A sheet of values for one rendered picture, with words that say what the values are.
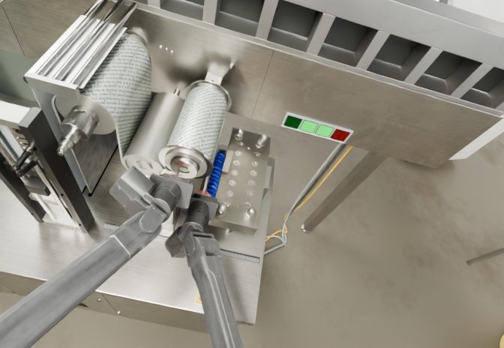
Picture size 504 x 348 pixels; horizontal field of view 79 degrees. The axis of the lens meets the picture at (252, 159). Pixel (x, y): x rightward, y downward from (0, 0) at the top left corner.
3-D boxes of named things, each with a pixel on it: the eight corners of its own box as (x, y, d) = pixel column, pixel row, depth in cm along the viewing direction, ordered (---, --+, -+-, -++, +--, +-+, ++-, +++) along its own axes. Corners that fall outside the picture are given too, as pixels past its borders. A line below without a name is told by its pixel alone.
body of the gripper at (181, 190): (189, 205, 75) (182, 220, 68) (148, 196, 74) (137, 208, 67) (195, 181, 73) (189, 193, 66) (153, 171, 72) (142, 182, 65)
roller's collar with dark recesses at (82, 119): (63, 138, 72) (55, 121, 67) (76, 120, 75) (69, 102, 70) (91, 145, 72) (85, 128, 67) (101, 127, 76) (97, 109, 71)
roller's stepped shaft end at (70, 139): (54, 156, 67) (49, 148, 64) (68, 136, 70) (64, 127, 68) (69, 160, 67) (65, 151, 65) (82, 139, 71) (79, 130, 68)
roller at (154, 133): (124, 173, 91) (119, 150, 81) (153, 113, 106) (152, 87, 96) (164, 183, 92) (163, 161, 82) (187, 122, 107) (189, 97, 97)
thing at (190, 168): (202, 169, 79) (190, 181, 84) (204, 163, 80) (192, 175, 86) (176, 157, 76) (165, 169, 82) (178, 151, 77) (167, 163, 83)
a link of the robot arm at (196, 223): (206, 232, 79) (188, 220, 78) (191, 248, 81) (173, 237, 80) (210, 217, 85) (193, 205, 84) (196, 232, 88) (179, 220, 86)
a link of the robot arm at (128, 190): (130, 252, 60) (151, 235, 55) (82, 214, 57) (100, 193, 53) (162, 212, 69) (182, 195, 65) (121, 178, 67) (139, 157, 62)
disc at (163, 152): (157, 169, 86) (160, 139, 75) (157, 168, 87) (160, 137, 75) (207, 184, 89) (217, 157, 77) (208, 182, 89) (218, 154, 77)
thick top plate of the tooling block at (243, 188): (208, 224, 103) (210, 217, 98) (230, 136, 126) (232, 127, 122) (253, 235, 104) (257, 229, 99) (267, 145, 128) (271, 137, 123)
